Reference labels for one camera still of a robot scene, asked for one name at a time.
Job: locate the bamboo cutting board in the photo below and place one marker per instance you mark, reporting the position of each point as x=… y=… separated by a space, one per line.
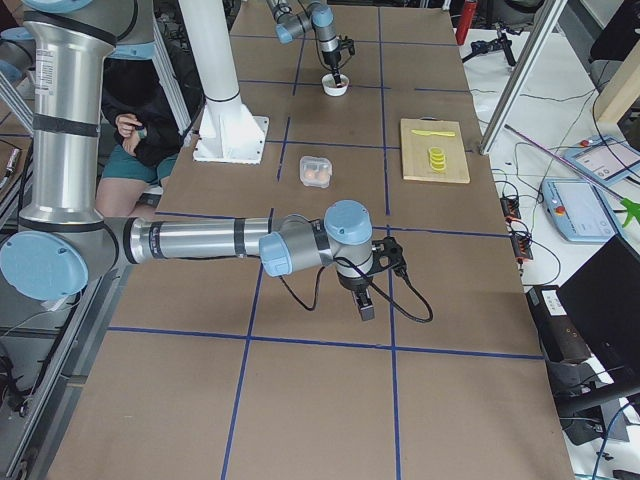
x=415 y=155

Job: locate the seated person in black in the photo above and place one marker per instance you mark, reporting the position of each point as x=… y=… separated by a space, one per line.
x=147 y=141

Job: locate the blue teach pendant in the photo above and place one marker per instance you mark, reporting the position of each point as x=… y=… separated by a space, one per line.
x=606 y=159
x=578 y=211

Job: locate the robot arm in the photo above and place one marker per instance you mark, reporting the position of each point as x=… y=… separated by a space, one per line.
x=104 y=131
x=318 y=17

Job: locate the blue teach pendant near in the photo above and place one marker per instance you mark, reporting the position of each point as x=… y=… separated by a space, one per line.
x=578 y=211

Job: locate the black box on side table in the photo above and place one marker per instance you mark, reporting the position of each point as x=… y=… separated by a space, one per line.
x=560 y=339

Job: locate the black camera tripod arm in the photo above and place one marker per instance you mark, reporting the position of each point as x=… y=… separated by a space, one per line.
x=500 y=43

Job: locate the white bowl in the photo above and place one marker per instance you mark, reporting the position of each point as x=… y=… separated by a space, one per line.
x=333 y=88

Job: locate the black monitor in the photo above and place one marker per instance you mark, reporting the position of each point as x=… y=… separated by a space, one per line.
x=602 y=300

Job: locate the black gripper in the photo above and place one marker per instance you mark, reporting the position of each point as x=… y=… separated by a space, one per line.
x=332 y=59
x=355 y=285

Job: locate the yellow plastic knife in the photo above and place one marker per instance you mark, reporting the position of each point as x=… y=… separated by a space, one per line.
x=433 y=133

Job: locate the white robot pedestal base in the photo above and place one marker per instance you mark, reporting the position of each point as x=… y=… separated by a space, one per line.
x=228 y=132

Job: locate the red cylinder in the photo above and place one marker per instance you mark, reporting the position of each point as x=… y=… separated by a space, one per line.
x=465 y=20

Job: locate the blue teach pendant far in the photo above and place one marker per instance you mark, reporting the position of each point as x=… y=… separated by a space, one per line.
x=606 y=159

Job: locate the aluminium frame post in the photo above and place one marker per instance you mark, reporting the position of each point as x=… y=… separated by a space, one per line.
x=543 y=26

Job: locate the clear plastic egg box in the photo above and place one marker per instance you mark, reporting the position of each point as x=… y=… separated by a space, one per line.
x=314 y=164

